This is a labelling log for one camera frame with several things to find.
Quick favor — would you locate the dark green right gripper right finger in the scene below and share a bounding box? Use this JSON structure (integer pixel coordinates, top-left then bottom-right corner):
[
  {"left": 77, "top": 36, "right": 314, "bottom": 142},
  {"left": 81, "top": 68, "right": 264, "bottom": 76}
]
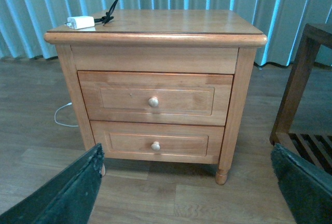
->
[{"left": 271, "top": 144, "right": 331, "bottom": 223}]

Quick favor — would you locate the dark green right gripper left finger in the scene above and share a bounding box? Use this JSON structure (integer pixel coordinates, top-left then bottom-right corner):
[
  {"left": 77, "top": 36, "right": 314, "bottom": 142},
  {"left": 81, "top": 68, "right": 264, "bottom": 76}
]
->
[{"left": 1, "top": 144, "right": 104, "bottom": 223}]

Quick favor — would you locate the wooden drawer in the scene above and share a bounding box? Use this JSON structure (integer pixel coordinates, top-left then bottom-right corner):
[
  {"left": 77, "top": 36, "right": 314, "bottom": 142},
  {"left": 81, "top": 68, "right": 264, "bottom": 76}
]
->
[
  {"left": 78, "top": 71, "right": 233, "bottom": 126},
  {"left": 90, "top": 121, "right": 224, "bottom": 164}
]

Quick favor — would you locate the round wooden knob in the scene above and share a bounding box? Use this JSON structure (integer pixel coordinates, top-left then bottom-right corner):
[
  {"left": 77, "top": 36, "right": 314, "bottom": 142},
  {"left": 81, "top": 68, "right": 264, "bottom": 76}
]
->
[
  {"left": 150, "top": 142, "right": 160, "bottom": 151},
  {"left": 148, "top": 97, "right": 159, "bottom": 108}
]

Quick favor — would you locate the white charger adapter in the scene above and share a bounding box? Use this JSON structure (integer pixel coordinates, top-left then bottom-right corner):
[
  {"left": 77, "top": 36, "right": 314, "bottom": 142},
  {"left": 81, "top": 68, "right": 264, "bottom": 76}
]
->
[{"left": 64, "top": 16, "right": 95, "bottom": 30}]

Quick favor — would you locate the black charger cable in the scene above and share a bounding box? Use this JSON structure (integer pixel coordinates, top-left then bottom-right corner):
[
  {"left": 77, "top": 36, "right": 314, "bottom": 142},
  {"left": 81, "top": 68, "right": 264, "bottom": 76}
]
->
[{"left": 93, "top": 0, "right": 128, "bottom": 25}]

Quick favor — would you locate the dark wooden slatted table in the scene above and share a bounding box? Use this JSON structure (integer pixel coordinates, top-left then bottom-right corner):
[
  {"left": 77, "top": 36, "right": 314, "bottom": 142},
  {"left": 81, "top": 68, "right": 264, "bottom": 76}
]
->
[{"left": 270, "top": 23, "right": 331, "bottom": 174}]

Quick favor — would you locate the light wooden nightstand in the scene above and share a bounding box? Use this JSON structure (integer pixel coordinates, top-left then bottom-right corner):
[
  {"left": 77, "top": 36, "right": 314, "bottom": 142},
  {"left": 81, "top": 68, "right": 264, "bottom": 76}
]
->
[{"left": 44, "top": 10, "right": 267, "bottom": 185}]

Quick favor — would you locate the light blue-grey curtain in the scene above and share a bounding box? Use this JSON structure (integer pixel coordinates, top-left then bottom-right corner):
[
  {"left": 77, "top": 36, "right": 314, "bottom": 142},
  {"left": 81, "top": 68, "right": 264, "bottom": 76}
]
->
[{"left": 1, "top": 0, "right": 331, "bottom": 66}]

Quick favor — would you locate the white cable on floor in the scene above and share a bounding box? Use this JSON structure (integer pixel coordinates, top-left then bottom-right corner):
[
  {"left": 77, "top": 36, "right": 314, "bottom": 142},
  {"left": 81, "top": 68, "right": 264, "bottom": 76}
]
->
[{"left": 54, "top": 102, "right": 79, "bottom": 128}]

